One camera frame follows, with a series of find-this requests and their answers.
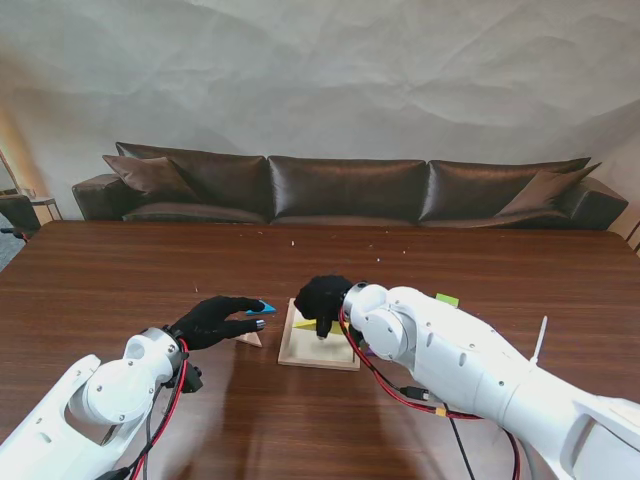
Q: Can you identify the large yellow tangram triangle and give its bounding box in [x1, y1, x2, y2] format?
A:
[292, 318, 351, 337]

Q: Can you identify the small side table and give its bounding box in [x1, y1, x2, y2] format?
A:
[27, 187, 65, 224]

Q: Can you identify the dark brown leather sofa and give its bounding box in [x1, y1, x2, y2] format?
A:
[71, 141, 629, 232]

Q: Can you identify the dark chair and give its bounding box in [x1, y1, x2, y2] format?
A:
[0, 193, 44, 239]

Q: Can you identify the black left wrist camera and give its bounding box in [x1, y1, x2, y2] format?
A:
[177, 364, 205, 395]

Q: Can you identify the red left arm cable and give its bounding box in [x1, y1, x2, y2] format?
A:
[127, 339, 190, 480]

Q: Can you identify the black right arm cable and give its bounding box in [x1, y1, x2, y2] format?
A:
[447, 414, 476, 480]

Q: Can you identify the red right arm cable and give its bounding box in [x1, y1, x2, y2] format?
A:
[338, 307, 524, 480]

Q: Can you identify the brown sofa cushion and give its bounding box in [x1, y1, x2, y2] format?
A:
[494, 162, 603, 217]
[102, 154, 201, 204]

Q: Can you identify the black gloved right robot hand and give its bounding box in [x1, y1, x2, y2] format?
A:
[293, 274, 357, 341]

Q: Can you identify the square wooden tangram tray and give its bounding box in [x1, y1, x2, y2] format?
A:
[277, 297, 362, 372]

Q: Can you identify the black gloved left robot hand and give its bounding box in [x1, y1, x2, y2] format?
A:
[172, 295, 269, 352]

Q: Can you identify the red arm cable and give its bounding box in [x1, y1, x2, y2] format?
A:
[127, 339, 190, 480]
[338, 307, 524, 480]

